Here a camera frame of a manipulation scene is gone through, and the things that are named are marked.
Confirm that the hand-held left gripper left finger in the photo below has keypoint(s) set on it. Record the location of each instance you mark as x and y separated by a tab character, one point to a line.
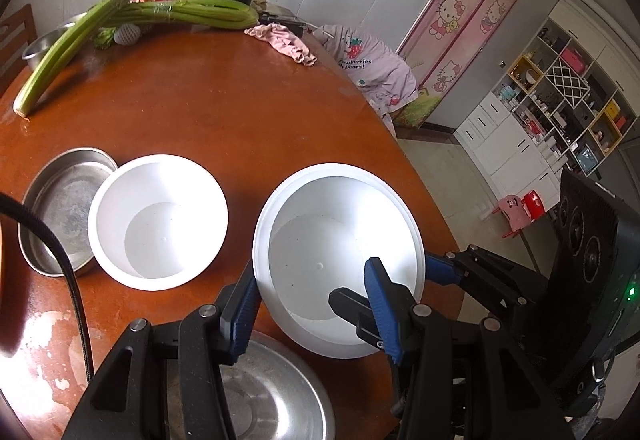
243	315

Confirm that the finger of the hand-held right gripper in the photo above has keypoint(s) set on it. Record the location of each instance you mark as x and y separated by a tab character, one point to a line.
440	269
352	307

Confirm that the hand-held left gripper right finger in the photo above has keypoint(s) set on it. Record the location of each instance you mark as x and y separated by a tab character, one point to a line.
382	315

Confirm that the large white bowl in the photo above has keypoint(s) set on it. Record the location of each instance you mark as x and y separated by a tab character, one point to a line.
325	230

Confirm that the large steel bowl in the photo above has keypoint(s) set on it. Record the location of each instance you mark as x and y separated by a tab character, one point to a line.
280	400

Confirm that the small white bowl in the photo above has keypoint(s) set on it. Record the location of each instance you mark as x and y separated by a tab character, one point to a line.
160	230

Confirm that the round steel tray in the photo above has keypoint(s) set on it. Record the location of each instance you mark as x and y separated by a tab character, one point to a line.
60	210

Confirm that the small pink stool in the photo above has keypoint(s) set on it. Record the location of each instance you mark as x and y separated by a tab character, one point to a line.
510	207

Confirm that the small red stool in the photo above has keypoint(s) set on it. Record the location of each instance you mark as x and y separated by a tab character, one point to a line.
532	205

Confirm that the white storage cabinet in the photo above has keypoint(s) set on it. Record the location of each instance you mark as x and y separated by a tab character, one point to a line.
500	130

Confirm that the pink strawberry print garment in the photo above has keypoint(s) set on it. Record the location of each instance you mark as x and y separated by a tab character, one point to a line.
365	65

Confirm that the pink cloth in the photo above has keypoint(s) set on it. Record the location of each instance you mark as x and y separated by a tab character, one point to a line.
285	40

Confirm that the black device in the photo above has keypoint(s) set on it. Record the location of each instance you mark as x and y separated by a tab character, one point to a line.
285	21

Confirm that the fruit in white foam net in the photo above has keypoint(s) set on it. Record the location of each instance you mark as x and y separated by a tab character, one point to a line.
127	34

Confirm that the wrapped celery bunch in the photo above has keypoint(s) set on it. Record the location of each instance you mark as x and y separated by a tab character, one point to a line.
200	10

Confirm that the long celery bunch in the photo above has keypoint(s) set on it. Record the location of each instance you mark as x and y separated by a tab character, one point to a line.
65	45

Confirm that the small steel basin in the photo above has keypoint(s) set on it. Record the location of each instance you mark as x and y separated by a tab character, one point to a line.
40	47

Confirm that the wooden chair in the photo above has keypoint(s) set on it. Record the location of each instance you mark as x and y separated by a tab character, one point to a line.
20	27

